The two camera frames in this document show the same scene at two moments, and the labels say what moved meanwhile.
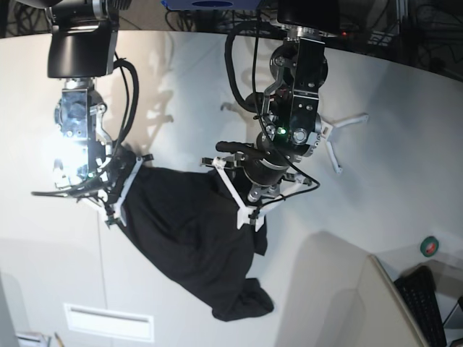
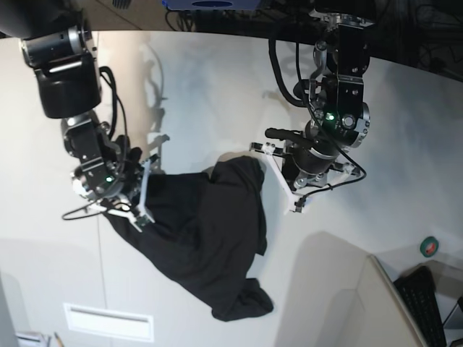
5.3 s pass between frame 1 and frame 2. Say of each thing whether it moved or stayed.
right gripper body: moved
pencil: stayed
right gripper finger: moved
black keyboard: stayed
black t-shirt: moved
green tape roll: stayed
